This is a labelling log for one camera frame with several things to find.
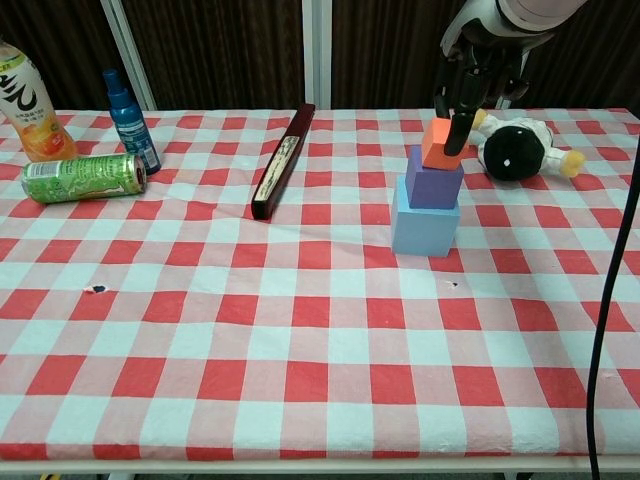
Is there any orange juice bottle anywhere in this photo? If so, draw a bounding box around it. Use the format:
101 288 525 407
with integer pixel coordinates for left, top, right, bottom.
0 39 80 164

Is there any small orange cube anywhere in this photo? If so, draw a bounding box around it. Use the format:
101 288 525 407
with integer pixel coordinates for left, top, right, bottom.
420 116 477 172

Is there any black headed plush doll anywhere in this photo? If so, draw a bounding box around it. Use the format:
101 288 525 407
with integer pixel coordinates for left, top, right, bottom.
471 108 587 181

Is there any red white checkered tablecloth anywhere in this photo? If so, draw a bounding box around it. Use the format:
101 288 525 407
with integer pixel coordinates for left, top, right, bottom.
0 106 640 462

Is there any blue spray bottle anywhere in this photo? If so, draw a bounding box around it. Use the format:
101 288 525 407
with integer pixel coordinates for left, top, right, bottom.
102 68 163 176

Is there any purple cube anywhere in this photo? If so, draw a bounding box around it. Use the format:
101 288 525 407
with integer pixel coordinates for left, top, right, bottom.
404 144 466 211

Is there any green drink can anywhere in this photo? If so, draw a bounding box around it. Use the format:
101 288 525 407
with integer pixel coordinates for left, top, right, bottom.
21 152 149 205

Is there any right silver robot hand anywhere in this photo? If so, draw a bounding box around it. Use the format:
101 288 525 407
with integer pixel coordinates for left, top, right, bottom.
433 0 532 156

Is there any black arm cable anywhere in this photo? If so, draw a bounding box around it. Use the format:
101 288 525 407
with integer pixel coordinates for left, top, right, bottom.
586 133 640 480

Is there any dark brown curtain panel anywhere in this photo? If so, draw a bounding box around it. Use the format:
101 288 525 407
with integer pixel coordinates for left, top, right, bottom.
331 0 469 110
121 0 306 111
0 0 117 112
510 0 640 109

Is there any dark red long box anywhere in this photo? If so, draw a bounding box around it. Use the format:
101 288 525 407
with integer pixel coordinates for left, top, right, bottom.
251 102 317 222

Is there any large light blue cube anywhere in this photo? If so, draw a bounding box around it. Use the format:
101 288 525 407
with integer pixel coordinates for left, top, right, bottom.
390 174 462 259

